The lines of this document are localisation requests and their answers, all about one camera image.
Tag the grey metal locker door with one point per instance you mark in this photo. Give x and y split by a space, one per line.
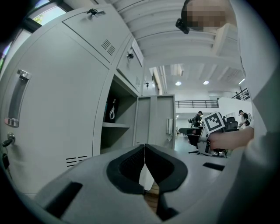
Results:
155 118

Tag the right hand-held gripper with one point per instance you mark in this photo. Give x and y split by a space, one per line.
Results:
213 122

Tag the black office chair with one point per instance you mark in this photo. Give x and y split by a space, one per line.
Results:
232 123
194 140

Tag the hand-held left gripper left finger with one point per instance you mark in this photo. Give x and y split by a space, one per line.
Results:
92 197

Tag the brown wooden slat platform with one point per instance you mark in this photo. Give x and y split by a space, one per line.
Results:
151 193

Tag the black balcony railing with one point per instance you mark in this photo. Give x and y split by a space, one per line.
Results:
197 104

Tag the round ceiling light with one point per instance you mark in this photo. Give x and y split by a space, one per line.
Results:
177 83
205 82

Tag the person's white shirt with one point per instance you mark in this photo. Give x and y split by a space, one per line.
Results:
260 76

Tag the person's head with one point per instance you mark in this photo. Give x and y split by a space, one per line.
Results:
207 13

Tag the black-headed keys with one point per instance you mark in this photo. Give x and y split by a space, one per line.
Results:
6 153
93 11
147 84
130 55

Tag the grey office desk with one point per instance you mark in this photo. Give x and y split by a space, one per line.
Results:
186 130

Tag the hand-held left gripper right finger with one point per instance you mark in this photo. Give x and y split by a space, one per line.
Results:
188 175

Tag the black head-mounted camera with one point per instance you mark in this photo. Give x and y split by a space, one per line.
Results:
182 24

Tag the person's right forearm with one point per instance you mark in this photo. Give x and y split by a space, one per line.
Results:
234 137

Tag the grey metal locker cabinet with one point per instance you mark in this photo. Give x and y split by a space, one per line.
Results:
61 87

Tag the white paper notice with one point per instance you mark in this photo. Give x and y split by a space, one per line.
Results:
137 51

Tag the black window frame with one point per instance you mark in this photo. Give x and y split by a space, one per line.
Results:
27 23

